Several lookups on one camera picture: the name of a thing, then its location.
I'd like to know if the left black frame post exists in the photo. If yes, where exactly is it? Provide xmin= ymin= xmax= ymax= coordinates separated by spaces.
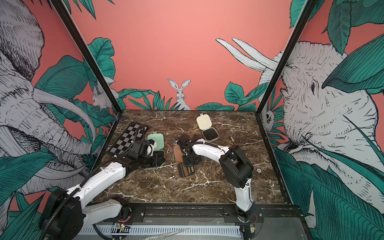
xmin=51 ymin=0 xmax=123 ymax=114

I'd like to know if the cream clipper case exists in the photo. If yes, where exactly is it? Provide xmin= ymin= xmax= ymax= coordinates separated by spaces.
xmin=196 ymin=113 xmax=219 ymax=142

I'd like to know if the black frame post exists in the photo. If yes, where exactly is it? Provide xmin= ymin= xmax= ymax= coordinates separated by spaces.
xmin=51 ymin=0 xmax=123 ymax=114
xmin=256 ymin=0 xmax=317 ymax=117

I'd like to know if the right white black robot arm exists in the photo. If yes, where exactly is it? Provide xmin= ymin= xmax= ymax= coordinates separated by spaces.
xmin=176 ymin=135 xmax=254 ymax=213

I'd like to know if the brown clipper case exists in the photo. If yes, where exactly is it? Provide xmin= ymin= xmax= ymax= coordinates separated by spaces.
xmin=174 ymin=145 xmax=196 ymax=179

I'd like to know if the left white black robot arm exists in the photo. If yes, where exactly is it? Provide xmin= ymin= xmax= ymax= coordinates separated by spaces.
xmin=39 ymin=125 xmax=165 ymax=240

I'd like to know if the black aluminium front rail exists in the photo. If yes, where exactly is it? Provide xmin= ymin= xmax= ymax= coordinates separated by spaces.
xmin=128 ymin=203 xmax=305 ymax=225

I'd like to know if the black white checkerboard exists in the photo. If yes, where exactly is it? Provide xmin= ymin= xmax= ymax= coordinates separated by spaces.
xmin=109 ymin=122 xmax=149 ymax=155

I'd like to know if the white perforated strip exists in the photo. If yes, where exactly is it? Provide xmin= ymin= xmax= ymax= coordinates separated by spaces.
xmin=97 ymin=225 xmax=242 ymax=238

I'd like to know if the mint green clipper case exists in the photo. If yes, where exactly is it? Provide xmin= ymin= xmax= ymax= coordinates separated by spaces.
xmin=148 ymin=132 xmax=165 ymax=167

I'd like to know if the right black frame post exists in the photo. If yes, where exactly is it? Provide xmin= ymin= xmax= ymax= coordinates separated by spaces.
xmin=256 ymin=0 xmax=317 ymax=117

